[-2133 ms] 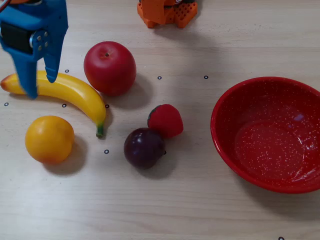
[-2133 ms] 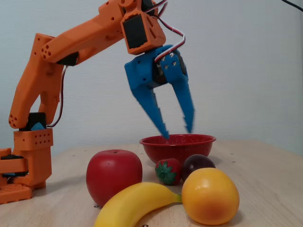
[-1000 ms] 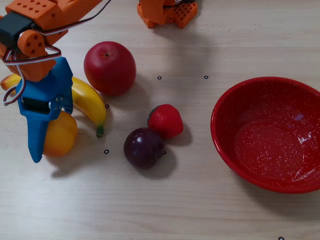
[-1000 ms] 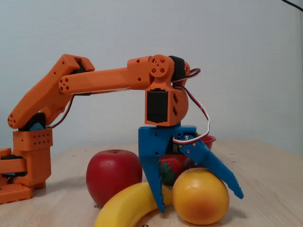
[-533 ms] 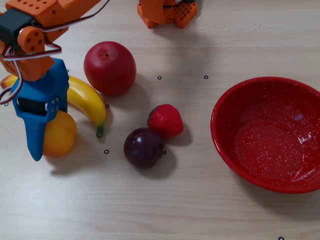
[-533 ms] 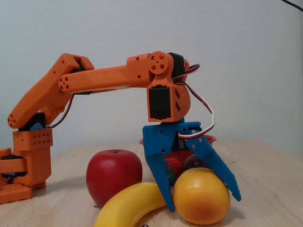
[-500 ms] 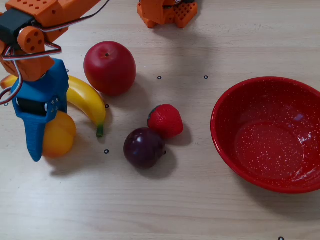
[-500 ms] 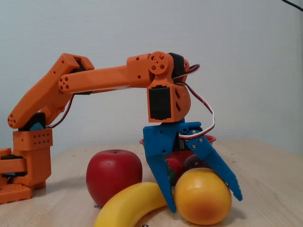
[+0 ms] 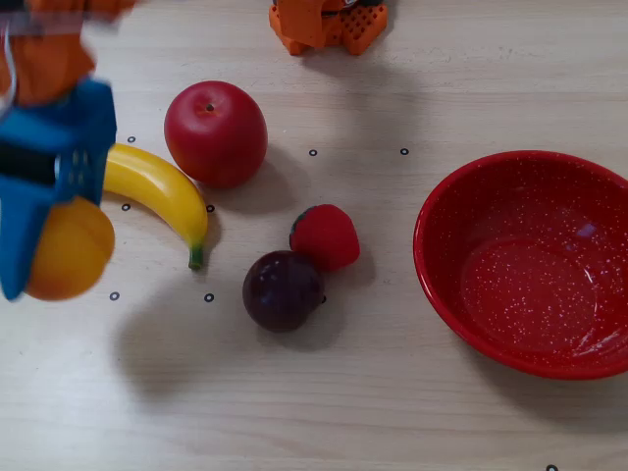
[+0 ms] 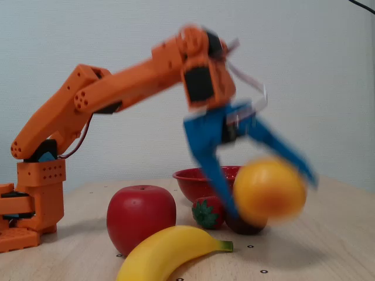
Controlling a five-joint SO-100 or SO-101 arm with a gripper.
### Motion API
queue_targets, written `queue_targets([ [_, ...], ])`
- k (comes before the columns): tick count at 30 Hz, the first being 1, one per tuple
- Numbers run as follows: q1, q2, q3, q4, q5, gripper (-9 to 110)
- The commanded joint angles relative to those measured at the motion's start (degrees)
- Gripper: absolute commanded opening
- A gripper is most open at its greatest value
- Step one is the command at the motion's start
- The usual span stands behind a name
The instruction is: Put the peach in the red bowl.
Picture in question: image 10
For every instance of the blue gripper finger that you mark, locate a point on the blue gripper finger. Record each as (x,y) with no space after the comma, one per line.
(214,175)
(281,143)

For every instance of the yellow banana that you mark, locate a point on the yellow banana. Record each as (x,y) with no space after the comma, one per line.
(170,251)

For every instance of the red speckled bowl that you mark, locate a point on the red speckled bowl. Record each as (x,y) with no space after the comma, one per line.
(193,184)

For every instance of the dark purple plum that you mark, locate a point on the dark purple plum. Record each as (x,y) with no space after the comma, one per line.
(246,226)

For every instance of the red strawberry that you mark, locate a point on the red strawberry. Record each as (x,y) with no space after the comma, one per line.
(209,215)

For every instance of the red apple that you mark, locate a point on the red apple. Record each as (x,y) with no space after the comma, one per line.
(140,216)

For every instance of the yellow orange peach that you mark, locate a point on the yellow orange peach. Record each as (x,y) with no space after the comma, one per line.
(269,193)

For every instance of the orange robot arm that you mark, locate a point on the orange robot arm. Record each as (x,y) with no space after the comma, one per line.
(140,76)

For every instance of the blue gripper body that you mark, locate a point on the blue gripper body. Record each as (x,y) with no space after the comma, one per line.
(208,126)

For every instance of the orange robot base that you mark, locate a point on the orange robot base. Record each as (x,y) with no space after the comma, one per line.
(44,199)

